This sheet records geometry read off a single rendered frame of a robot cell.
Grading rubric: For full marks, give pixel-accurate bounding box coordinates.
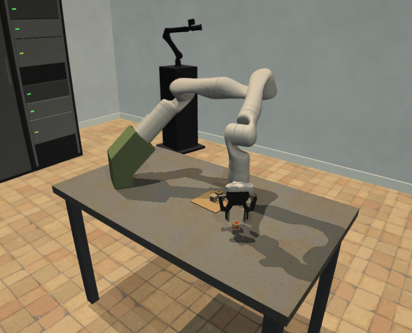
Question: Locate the tan flat mat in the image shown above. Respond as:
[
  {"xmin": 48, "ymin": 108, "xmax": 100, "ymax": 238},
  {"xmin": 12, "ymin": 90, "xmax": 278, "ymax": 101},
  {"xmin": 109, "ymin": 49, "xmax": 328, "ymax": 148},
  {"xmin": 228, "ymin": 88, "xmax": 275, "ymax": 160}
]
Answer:
[{"xmin": 190, "ymin": 190, "xmax": 228, "ymax": 214}]

